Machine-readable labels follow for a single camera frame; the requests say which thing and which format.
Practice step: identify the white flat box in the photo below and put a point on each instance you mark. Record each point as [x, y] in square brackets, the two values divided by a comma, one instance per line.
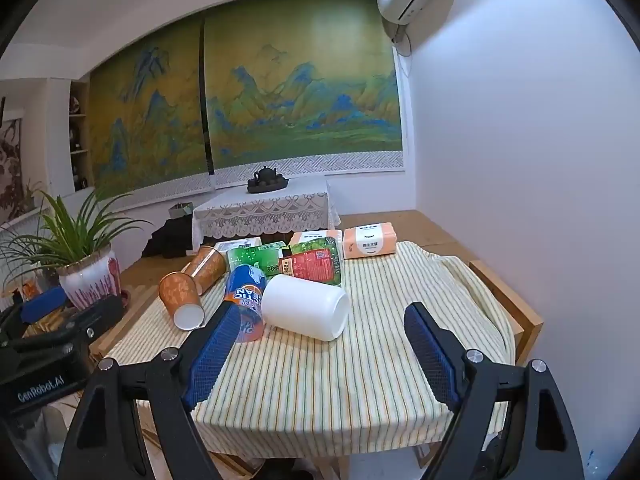
[237, 244]

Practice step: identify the dark teapot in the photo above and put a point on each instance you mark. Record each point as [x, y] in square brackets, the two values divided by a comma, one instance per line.
[263, 174]

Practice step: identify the white plastic cup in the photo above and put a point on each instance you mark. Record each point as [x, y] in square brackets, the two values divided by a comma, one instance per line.
[300, 310]

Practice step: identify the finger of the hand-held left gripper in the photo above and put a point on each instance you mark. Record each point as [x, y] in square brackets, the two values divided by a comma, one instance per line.
[45, 305]
[97, 316]

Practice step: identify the wall shelf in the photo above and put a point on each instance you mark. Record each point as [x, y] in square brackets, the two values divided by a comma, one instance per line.
[80, 135]

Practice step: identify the black bag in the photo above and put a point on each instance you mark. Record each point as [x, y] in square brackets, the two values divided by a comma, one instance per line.
[167, 242]

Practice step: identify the landscape wall painting panel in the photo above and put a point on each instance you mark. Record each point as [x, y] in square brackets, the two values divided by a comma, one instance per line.
[145, 120]
[305, 90]

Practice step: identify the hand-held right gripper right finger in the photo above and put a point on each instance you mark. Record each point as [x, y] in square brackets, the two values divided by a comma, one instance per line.
[432, 360]

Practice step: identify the green snack packet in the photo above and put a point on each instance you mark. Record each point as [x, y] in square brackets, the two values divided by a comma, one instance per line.
[315, 246]

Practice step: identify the small green box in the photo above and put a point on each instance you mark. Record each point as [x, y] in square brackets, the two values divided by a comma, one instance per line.
[181, 210]

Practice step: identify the orange tissue pack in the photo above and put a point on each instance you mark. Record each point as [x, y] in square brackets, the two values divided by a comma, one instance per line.
[312, 236]
[370, 242]

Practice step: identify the potted green plant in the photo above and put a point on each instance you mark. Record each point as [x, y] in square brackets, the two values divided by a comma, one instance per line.
[90, 280]

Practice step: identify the red snack packet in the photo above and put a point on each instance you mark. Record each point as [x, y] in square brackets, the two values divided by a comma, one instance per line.
[312, 266]

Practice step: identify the striped yellow tablecloth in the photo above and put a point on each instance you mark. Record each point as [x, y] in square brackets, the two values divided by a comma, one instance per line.
[325, 385]

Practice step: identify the brown wall hanging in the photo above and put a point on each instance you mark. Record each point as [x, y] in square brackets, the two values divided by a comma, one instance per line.
[10, 170]

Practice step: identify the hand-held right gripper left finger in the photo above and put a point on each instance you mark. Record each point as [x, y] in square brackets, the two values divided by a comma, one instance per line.
[212, 360]

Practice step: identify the low table with lace cloth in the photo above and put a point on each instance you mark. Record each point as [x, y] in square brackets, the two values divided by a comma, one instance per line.
[260, 210]

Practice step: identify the dark tea tray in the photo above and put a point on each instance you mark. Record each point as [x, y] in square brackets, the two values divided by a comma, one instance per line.
[267, 187]

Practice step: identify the green drink carton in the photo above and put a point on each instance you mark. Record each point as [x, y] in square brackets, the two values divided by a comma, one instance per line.
[252, 260]

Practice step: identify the orange patterned paper cup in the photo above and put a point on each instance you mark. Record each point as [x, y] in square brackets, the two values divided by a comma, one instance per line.
[207, 267]
[177, 295]

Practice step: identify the blue soda can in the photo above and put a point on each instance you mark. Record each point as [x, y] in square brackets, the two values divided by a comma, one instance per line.
[245, 292]

